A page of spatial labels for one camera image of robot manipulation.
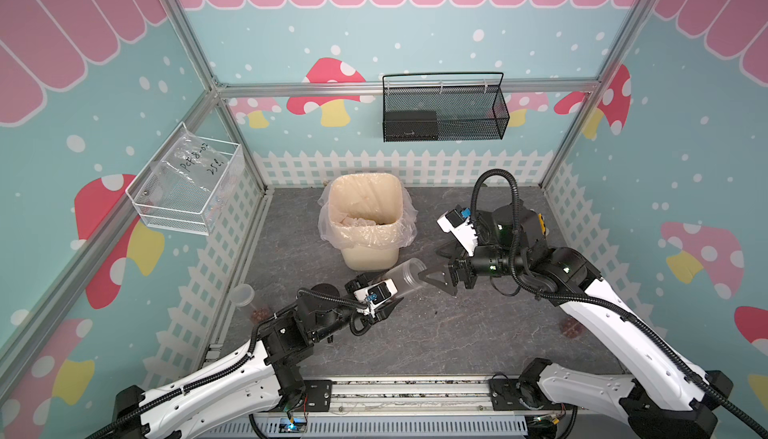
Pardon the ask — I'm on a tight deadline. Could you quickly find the black plastic case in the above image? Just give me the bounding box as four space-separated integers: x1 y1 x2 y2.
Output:
528 210 548 239

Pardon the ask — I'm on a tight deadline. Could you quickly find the plastic bag in basket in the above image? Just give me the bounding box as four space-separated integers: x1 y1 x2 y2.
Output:
152 126 244 230

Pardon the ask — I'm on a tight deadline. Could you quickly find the clear plastic bin liner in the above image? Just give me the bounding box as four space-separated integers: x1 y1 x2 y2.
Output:
318 173 418 250

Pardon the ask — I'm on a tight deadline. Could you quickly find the black box in basket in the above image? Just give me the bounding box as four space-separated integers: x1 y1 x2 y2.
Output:
383 110 439 142

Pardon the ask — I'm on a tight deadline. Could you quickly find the clear plastic jar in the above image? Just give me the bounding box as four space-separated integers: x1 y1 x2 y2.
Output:
383 258 427 298

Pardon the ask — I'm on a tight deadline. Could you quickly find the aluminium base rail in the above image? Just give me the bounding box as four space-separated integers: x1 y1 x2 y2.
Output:
203 374 649 439

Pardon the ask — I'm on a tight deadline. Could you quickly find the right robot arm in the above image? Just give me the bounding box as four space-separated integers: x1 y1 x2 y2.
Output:
420 168 767 438

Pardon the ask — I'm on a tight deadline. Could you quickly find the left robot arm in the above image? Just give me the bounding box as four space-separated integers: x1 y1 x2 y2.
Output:
92 278 404 438

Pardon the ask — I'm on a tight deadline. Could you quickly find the clear wire wall basket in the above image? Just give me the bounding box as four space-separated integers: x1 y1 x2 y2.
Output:
125 122 246 237

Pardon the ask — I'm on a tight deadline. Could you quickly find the black wire mesh basket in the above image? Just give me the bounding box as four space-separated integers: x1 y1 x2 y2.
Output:
381 71 510 141

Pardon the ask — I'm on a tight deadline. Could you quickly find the cream trash bin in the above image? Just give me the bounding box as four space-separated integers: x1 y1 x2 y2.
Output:
325 173 405 272

